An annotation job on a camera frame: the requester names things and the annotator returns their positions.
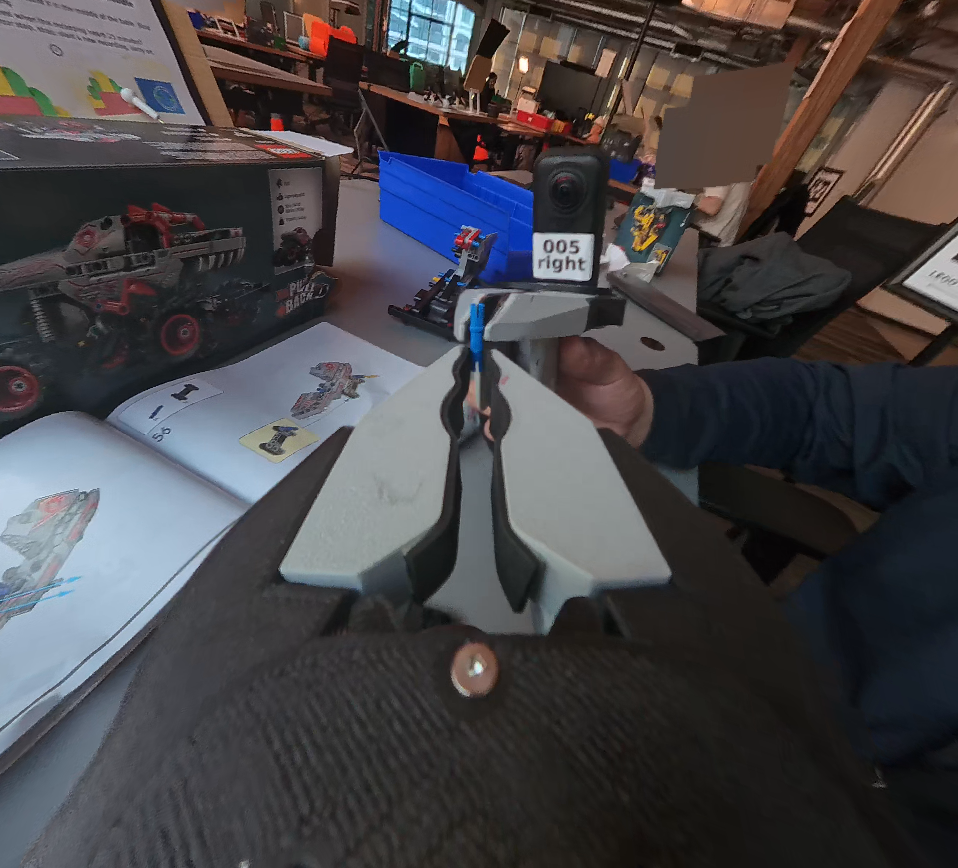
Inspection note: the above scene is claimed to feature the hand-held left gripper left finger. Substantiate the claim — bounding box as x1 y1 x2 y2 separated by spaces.
279 344 463 605

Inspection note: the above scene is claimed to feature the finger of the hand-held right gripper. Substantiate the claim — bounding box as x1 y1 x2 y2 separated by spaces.
452 295 486 344
485 292 600 344

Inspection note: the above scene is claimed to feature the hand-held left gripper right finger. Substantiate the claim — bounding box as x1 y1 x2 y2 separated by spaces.
488 350 672 635

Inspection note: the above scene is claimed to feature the person's right forearm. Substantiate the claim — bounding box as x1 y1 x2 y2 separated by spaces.
636 358 958 510

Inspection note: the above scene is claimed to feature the black lego chassis build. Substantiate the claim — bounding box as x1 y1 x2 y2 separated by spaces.
387 224 499 341

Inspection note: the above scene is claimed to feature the yellow printed lego bag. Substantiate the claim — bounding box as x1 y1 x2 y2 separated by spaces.
612 189 702 278

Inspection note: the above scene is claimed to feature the lego instruction booklet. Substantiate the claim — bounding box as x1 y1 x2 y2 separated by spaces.
0 322 425 758

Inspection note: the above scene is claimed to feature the black lego set box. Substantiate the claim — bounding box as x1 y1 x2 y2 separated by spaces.
0 116 343 435

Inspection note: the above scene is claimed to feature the person's right hand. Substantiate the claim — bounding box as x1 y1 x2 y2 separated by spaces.
555 337 654 447

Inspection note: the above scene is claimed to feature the black computer monitor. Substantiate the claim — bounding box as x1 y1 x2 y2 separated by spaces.
539 60 624 115

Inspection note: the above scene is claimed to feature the blue plastic bin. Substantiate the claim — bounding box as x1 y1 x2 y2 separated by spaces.
377 150 645 285

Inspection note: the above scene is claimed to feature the black floor lamp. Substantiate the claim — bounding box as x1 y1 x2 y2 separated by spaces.
608 0 684 128

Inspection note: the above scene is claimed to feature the grey jacket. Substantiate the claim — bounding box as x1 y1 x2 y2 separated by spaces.
696 232 854 347

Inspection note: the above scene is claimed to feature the large window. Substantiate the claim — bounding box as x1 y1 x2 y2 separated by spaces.
385 0 477 66

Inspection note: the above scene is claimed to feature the black chair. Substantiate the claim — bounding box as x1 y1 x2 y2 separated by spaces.
792 195 955 362

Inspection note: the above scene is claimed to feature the wooden support beam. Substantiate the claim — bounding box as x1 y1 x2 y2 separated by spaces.
747 0 953 218

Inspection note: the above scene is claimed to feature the black framed sign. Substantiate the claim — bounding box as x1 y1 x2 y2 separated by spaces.
885 220 958 324

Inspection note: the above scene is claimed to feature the printed instruction sign board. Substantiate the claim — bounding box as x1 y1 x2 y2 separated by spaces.
0 0 212 126

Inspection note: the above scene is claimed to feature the small framed wall picture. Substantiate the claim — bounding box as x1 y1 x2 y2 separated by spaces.
804 166 846 217

